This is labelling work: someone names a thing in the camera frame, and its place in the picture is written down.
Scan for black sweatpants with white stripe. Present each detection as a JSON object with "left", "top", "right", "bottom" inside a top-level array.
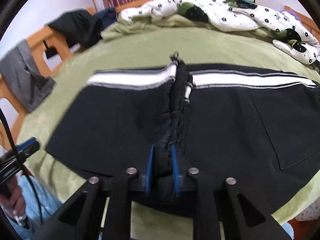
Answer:
[{"left": 46, "top": 59, "right": 319, "bottom": 215}]

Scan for person's left hand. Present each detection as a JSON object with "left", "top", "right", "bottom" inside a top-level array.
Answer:
[{"left": 1, "top": 177, "right": 25, "bottom": 220}]

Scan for green plush bed blanket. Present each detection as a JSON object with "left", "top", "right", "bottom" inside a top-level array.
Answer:
[{"left": 18, "top": 27, "right": 319, "bottom": 239}]

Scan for grey denim jeans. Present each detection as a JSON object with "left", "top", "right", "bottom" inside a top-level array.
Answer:
[{"left": 1, "top": 40, "right": 55, "bottom": 113}]

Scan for white star-patterned bin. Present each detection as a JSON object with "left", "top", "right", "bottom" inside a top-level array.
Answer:
[{"left": 295, "top": 197, "right": 320, "bottom": 222}]

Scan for black jacket on bedframe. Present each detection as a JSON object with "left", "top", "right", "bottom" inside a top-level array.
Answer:
[{"left": 47, "top": 9, "right": 103, "bottom": 48}]

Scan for dark blue garment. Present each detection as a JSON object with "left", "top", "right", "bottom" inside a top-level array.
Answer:
[{"left": 94, "top": 7, "right": 117, "bottom": 31}]

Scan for wooden coat rack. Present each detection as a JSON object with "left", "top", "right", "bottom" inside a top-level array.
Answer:
[{"left": 92, "top": 0, "right": 112, "bottom": 12}]

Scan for white floral duvet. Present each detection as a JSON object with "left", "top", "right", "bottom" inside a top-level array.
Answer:
[{"left": 120, "top": 0, "right": 319, "bottom": 64}]

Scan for purple plush toy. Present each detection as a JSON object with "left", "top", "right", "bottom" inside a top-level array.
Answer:
[{"left": 281, "top": 10, "right": 300, "bottom": 21}]

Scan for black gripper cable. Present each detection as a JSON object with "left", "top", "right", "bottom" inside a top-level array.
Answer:
[{"left": 0, "top": 107, "right": 43, "bottom": 225}]

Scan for wooden bed frame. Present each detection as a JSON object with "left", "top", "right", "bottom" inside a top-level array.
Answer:
[{"left": 1, "top": 0, "right": 319, "bottom": 151}]

